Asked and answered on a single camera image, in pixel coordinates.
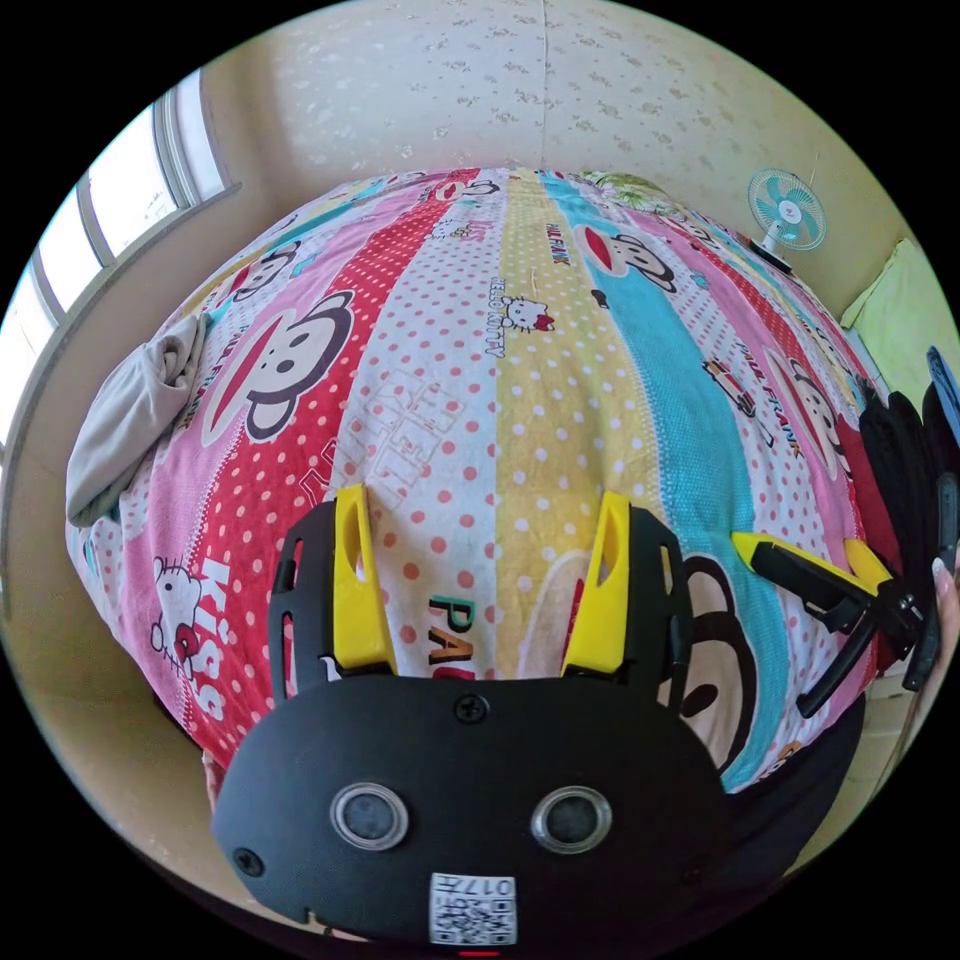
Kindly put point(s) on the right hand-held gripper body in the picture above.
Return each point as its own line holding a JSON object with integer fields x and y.
{"x": 817, "y": 581}

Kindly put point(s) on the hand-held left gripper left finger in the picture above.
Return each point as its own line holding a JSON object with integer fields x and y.
{"x": 351, "y": 592}

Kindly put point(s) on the window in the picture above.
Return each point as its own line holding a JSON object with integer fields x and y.
{"x": 127, "y": 180}

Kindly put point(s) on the white and teal fan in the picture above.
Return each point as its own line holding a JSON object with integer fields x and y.
{"x": 785, "y": 212}

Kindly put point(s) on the light green cloth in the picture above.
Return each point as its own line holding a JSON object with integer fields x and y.
{"x": 907, "y": 307}

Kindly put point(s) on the person's right hand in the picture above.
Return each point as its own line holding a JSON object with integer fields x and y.
{"x": 946, "y": 622}

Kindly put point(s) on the pile of clothes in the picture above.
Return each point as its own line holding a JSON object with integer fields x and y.
{"x": 900, "y": 450}

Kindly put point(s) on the white long sleeve shirt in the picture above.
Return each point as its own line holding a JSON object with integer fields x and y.
{"x": 127, "y": 420}

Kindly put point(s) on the green floral pillow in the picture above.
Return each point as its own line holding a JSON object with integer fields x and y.
{"x": 619, "y": 185}

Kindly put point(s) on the bed with cartoon print sheet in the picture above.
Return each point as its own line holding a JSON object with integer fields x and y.
{"x": 525, "y": 375}

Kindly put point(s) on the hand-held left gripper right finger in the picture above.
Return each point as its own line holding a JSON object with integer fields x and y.
{"x": 606, "y": 600}

